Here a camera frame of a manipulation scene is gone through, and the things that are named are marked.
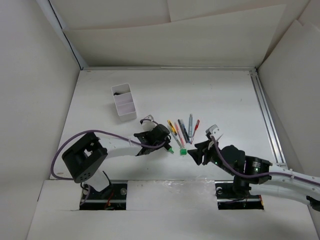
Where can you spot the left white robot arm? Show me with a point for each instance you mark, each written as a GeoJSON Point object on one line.
{"type": "Point", "coordinates": [84, 158]}

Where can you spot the clear pink pen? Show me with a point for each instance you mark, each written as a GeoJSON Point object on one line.
{"type": "Point", "coordinates": [180, 134]}

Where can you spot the black green highlighter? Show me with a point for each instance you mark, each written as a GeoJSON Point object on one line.
{"type": "Point", "coordinates": [169, 148]}

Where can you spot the aluminium rail right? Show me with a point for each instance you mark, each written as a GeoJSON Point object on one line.
{"type": "Point", "coordinates": [271, 132]}

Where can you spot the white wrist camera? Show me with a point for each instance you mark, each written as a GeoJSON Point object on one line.
{"type": "Point", "coordinates": [150, 117]}
{"type": "Point", "coordinates": [214, 132]}

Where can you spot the yellow utility knife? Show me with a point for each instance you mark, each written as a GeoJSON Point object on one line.
{"type": "Point", "coordinates": [172, 128]}

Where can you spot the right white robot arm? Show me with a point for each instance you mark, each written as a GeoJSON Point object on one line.
{"type": "Point", "coordinates": [254, 177]}

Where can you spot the green highlighter cap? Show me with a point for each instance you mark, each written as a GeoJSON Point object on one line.
{"type": "Point", "coordinates": [183, 152]}

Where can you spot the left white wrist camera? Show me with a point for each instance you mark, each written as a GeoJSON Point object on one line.
{"type": "Point", "coordinates": [150, 117]}

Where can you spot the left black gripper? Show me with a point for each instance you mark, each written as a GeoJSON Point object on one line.
{"type": "Point", "coordinates": [165, 141]}

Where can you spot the clear red pen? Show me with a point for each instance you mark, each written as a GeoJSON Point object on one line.
{"type": "Point", "coordinates": [194, 131]}

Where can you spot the light blue mechanical pencil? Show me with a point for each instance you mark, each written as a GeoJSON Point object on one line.
{"type": "Point", "coordinates": [190, 125]}

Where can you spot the black blue pen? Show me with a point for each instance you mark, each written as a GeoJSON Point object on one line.
{"type": "Point", "coordinates": [183, 130]}

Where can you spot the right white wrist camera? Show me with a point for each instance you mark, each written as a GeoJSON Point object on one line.
{"type": "Point", "coordinates": [214, 132]}

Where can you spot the clear green pen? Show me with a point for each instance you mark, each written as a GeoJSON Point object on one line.
{"type": "Point", "coordinates": [177, 141]}

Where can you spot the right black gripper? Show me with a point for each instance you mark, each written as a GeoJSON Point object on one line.
{"type": "Point", "coordinates": [197, 154]}

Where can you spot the white three-compartment organizer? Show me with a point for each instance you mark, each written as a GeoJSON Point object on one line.
{"type": "Point", "coordinates": [124, 104]}

